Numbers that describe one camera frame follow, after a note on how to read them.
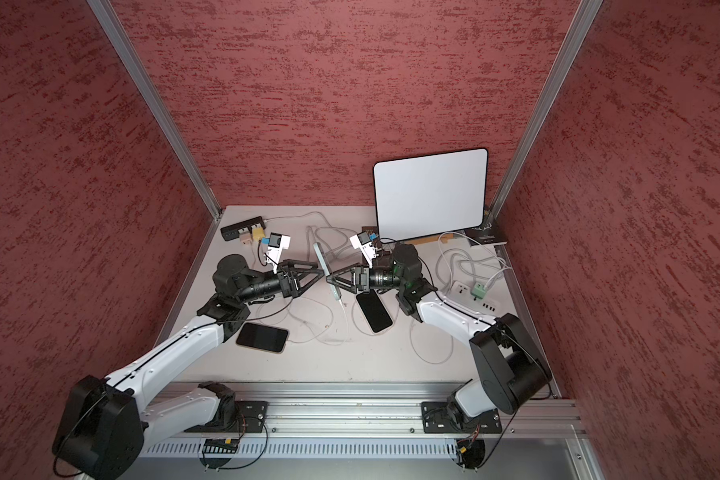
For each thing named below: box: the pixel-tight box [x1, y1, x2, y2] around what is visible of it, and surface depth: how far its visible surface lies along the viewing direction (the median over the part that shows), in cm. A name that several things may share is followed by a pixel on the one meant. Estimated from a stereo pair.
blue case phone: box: [355, 289, 394, 334], surface depth 94 cm
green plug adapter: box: [471, 283, 487, 299], surface depth 93 cm
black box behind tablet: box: [465, 216, 508, 245], surface depth 116 cm
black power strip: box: [220, 216, 266, 242], surface depth 112 cm
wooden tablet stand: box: [408, 233, 455, 245], surface depth 108 cm
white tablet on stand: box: [373, 148, 489, 243], surface depth 102 cm
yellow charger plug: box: [252, 227, 266, 241], surface depth 112 cm
